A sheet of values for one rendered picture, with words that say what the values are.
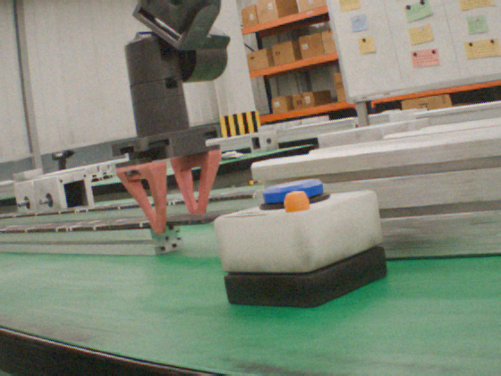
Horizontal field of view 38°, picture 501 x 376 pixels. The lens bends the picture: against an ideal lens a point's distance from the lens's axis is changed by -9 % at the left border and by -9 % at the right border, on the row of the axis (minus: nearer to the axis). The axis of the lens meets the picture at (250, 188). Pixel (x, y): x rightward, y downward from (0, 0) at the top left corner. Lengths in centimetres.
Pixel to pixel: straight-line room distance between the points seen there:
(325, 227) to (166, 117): 35
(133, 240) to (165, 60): 21
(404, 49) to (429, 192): 348
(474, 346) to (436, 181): 22
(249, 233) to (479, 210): 16
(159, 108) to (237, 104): 797
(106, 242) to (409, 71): 320
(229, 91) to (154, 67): 821
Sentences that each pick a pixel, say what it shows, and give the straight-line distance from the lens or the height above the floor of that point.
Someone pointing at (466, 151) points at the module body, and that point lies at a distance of 54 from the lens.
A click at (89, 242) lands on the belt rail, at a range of 97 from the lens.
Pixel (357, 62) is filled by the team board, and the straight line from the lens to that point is 421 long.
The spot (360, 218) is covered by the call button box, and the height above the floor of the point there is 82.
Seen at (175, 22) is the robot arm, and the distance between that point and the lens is 79.
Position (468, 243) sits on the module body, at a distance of 55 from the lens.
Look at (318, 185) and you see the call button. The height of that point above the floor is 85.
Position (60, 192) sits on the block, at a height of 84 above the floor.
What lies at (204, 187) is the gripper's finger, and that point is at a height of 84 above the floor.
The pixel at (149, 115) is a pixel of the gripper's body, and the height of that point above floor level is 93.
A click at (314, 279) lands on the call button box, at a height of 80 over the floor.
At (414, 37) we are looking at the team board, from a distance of 399.
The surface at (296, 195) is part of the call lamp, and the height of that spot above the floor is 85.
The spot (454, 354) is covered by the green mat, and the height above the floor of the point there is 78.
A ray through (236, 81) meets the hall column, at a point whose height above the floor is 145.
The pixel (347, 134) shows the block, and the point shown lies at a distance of 84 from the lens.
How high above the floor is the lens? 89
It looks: 4 degrees down
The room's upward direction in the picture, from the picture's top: 10 degrees counter-clockwise
